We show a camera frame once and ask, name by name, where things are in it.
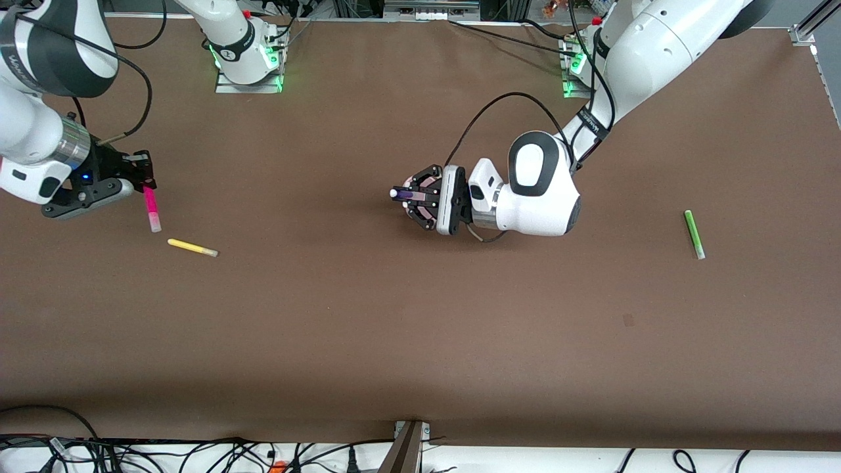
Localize white power strip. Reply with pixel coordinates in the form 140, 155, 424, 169
383, 0, 482, 22

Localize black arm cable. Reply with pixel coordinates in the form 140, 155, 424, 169
444, 0, 618, 243
13, 0, 169, 144

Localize pink marker pen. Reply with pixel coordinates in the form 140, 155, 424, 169
143, 186, 162, 233

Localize yellow marker pen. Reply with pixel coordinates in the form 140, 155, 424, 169
168, 238, 219, 258

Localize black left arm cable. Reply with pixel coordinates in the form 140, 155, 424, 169
444, 0, 618, 243

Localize aluminium frame profile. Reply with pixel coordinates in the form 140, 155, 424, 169
792, 0, 841, 47

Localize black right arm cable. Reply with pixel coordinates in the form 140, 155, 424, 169
13, 0, 169, 144

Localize thin black table cable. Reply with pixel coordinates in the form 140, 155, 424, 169
448, 18, 579, 58

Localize dark camera mount post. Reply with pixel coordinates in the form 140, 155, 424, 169
380, 420, 432, 473

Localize pink mesh pen holder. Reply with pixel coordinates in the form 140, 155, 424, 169
403, 173, 440, 221

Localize black arched cable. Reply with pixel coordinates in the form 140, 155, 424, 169
0, 404, 101, 442

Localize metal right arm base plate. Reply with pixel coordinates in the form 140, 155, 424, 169
215, 66, 285, 94

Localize green marker pen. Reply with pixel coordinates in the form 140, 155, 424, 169
684, 210, 707, 260

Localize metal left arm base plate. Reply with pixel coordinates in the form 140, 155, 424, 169
562, 74, 594, 100

